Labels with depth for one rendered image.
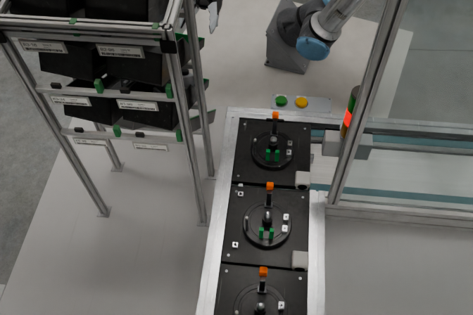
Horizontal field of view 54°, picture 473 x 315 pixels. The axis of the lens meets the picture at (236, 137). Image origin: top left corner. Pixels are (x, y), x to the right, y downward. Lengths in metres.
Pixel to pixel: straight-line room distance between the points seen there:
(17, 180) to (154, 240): 1.49
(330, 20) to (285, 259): 0.75
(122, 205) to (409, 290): 0.91
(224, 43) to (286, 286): 1.06
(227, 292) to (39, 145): 1.89
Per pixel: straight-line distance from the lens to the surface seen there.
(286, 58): 1.81
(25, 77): 1.05
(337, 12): 1.51
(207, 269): 1.32
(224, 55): 1.91
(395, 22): 0.87
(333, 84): 1.83
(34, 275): 1.55
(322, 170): 1.52
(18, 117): 3.12
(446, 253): 1.56
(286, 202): 1.39
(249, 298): 1.26
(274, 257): 1.32
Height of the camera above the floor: 2.21
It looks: 55 degrees down
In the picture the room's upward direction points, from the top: 2 degrees counter-clockwise
